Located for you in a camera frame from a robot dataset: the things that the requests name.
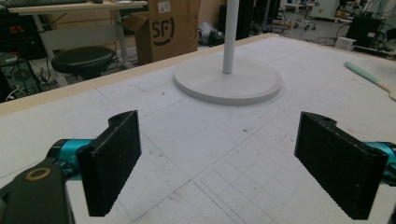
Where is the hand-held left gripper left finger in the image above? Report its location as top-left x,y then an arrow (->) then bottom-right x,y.
46,109 -> 143,217

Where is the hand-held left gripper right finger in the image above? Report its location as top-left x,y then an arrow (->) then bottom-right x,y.
293,111 -> 396,221

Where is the black round stool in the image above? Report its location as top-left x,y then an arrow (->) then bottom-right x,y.
50,46 -> 117,80

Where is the black computer tower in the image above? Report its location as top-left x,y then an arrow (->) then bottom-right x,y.
0,59 -> 41,104

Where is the small white box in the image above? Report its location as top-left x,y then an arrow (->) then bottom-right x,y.
333,35 -> 358,51

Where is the white desk with light top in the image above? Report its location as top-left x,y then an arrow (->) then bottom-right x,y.
7,0 -> 149,88

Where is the white round lamp stand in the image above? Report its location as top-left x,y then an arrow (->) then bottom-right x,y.
173,0 -> 284,106

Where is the brown cardboard box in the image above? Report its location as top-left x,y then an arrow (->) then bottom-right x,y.
123,0 -> 202,66

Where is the rolling stool with chrome base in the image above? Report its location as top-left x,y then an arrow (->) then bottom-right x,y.
292,0 -> 321,32

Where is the white cabinet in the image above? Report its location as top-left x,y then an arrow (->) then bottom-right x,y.
309,0 -> 342,21

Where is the green handled wooden spatula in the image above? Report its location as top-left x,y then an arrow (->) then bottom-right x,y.
343,61 -> 396,102

